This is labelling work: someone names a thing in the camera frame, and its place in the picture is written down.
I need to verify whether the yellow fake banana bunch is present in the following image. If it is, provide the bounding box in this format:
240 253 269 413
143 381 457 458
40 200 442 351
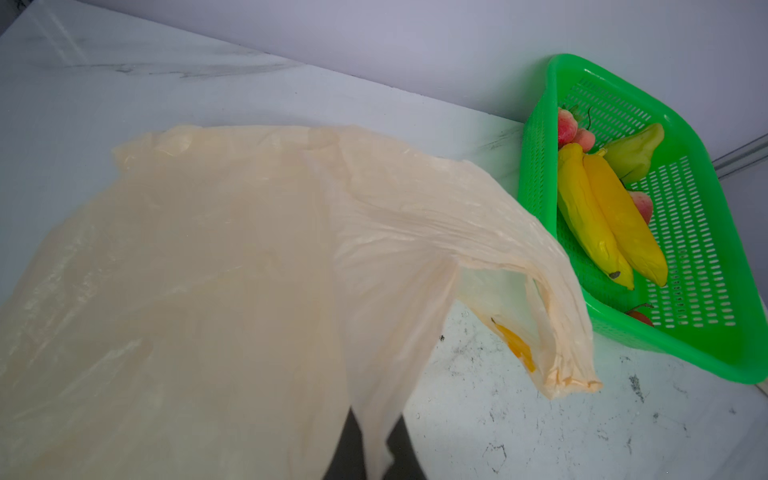
557 143 669 290

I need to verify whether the green fake pear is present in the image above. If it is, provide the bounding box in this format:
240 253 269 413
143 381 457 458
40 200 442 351
604 123 665 185

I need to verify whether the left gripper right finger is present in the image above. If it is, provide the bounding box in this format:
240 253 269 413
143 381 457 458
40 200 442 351
383 416 427 480

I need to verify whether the red fake strawberry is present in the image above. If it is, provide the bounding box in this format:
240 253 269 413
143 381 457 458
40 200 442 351
557 108 579 148
629 191 654 225

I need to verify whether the translucent beige plastic bag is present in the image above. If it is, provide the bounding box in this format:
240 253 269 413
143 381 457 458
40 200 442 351
1 126 601 479

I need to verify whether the small dark red fruit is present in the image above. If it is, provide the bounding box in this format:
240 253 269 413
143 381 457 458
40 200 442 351
625 303 654 327

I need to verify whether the green plastic basket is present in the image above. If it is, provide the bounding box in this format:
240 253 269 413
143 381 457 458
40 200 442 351
518 54 767 384

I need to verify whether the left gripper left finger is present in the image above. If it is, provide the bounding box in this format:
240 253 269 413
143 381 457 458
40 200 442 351
323 410 366 480

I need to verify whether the small red fake cherry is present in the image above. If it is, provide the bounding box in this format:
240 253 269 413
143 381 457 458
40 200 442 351
572 128 596 153

